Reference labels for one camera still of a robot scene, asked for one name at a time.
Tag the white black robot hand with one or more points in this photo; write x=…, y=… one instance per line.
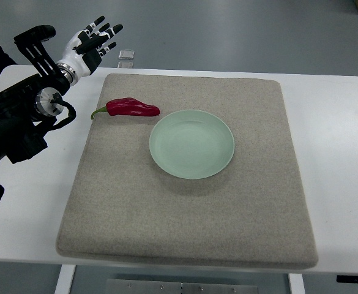
x=85, y=50

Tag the red pepper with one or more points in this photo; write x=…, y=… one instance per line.
x=127, y=107

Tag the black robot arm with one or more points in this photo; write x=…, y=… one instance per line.
x=34, y=106

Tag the upper metal floor plate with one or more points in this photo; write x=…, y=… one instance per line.
x=126, y=54

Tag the metal floor plate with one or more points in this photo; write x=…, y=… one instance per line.
x=126, y=54
x=125, y=64

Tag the lower metal floor plate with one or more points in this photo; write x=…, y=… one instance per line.
x=125, y=64

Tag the pale green plate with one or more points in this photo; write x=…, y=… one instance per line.
x=191, y=144

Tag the left white table leg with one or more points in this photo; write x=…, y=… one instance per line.
x=65, y=279

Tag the white table leg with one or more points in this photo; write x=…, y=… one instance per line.
x=296, y=283
x=65, y=279

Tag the right white table leg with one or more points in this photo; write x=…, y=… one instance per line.
x=296, y=283

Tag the black table control panel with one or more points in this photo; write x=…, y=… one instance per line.
x=347, y=279

